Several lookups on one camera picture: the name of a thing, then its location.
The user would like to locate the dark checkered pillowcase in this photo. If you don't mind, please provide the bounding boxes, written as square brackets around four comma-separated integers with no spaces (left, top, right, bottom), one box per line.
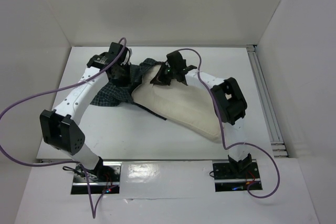
[90,58,167,120]

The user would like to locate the cream white pillow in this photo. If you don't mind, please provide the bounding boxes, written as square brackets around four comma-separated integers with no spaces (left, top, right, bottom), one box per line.
[132,66,221,142]

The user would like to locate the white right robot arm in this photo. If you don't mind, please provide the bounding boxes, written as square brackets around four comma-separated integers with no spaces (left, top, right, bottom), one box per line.
[150,50,252,178]

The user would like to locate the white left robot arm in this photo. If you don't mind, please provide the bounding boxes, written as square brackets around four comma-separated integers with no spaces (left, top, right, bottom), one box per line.
[39,42,131,182]

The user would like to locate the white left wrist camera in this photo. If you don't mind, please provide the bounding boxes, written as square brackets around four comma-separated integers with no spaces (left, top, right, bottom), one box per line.
[121,49,132,66]

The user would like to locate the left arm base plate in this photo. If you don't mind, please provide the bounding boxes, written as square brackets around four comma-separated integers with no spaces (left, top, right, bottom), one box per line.
[62,162,122,195]

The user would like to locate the aluminium frame rail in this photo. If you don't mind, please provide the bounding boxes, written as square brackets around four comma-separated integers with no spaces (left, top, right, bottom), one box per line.
[246,45,289,158]

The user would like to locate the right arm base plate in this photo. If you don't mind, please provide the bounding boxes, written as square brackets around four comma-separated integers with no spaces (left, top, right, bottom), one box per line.
[209,161,263,192]

